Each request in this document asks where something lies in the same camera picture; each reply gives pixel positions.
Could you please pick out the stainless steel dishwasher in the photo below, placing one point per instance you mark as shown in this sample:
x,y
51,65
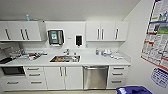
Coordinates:
x,y
95,78

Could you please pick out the blue dish soap bottle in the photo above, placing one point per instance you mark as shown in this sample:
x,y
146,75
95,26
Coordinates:
x,y
97,52

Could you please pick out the small white cup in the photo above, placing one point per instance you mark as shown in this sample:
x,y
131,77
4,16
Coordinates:
x,y
101,52

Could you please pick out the chrome sink faucet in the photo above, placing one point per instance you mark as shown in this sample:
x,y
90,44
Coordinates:
x,y
67,52

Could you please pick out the steel sink basin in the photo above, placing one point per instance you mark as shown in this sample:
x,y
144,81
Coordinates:
x,y
65,59

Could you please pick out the stack of white plates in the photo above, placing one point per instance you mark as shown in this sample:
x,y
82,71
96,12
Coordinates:
x,y
107,52

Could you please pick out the steel paper towel dispenser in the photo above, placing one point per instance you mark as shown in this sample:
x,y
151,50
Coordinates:
x,y
55,37

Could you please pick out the white two-door sink cabinet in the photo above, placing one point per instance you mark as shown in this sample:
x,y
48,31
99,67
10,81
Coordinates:
x,y
63,78

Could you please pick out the dish rack with utensils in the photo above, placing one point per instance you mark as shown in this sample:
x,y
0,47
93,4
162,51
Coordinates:
x,y
33,56

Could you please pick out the small blue bottle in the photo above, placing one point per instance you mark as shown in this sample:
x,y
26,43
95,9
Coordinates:
x,y
28,18

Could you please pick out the blue lidded waste bin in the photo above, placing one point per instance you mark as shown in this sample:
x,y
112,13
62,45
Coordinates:
x,y
133,90

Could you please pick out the black built-in microwave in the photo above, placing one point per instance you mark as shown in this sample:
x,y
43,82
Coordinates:
x,y
12,71

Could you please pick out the white wide base drawer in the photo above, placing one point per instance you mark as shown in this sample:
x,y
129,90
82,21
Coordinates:
x,y
12,82

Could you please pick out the large red-edged wall poster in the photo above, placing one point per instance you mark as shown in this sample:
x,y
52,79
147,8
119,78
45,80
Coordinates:
x,y
156,33

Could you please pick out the small blue wall notice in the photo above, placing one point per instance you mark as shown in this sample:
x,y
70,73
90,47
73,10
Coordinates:
x,y
159,77

